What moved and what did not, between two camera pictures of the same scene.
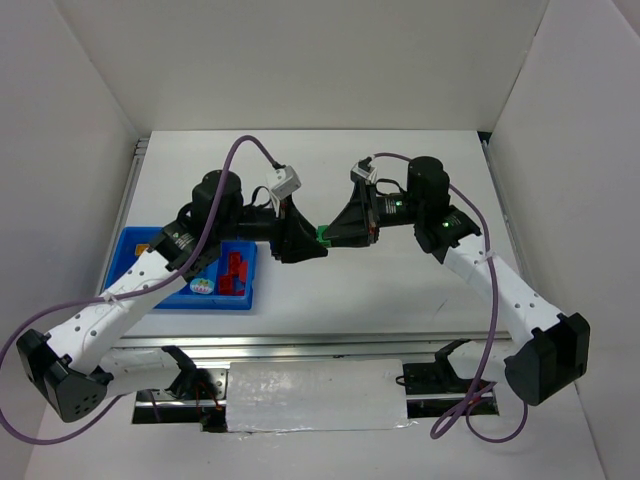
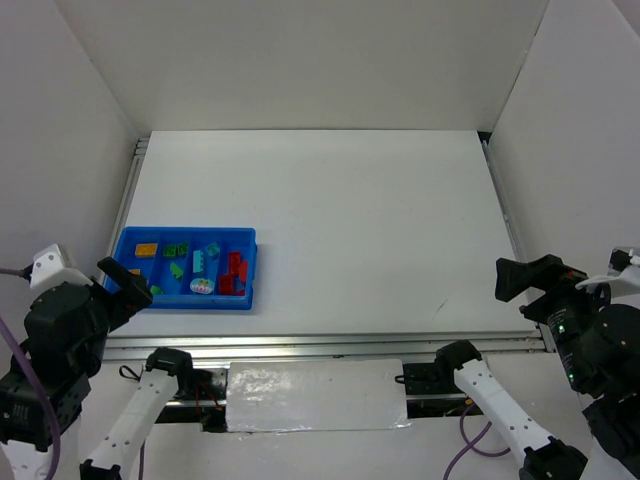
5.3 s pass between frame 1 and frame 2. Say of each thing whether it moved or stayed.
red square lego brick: stayed
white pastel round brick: stayed
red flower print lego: stayed
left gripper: moved
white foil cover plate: stayed
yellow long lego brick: stayed
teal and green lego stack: moved
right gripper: moved
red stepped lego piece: stayed
